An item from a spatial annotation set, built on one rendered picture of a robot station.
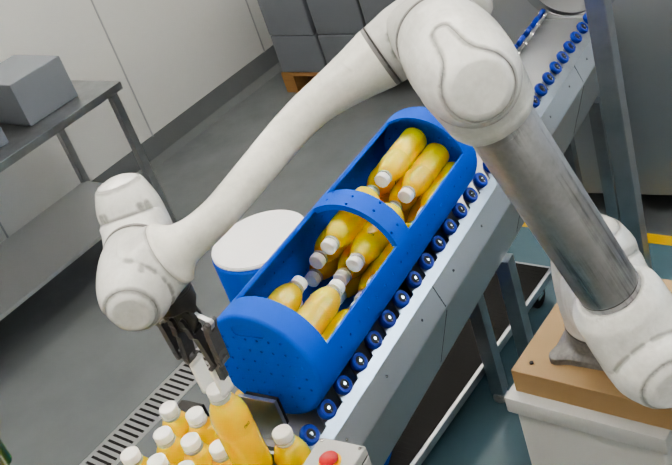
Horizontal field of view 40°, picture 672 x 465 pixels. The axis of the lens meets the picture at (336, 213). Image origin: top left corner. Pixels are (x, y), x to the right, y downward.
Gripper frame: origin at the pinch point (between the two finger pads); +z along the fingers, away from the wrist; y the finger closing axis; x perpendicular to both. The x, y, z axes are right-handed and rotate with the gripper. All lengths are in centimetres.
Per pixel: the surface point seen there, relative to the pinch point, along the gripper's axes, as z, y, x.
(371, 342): 34, 2, -46
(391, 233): 15, 0, -64
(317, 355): 17.9, -1.0, -25.4
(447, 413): 116, 28, -99
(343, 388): 34.0, 1.9, -31.9
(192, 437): 19.3, 14.4, -0.2
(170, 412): 19.5, 24.4, -5.0
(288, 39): 91, 248, -356
